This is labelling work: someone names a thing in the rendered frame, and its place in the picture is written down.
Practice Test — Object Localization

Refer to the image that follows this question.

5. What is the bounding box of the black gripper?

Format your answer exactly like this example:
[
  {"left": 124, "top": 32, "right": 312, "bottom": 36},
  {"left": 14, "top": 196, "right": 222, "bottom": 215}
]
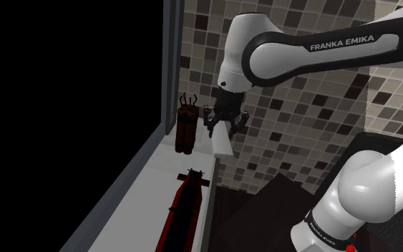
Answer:
[{"left": 203, "top": 86, "right": 251, "bottom": 139}]

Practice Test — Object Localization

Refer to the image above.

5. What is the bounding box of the red-brown dynamite stick bundle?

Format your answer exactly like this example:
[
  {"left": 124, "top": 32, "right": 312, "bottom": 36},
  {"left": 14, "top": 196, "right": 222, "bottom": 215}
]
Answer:
[{"left": 174, "top": 92, "right": 200, "bottom": 156}]

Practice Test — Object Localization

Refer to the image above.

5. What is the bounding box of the grey-framed dark window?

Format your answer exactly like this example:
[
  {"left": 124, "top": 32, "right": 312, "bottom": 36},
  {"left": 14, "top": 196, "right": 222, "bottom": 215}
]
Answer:
[{"left": 0, "top": 0, "right": 185, "bottom": 252}]

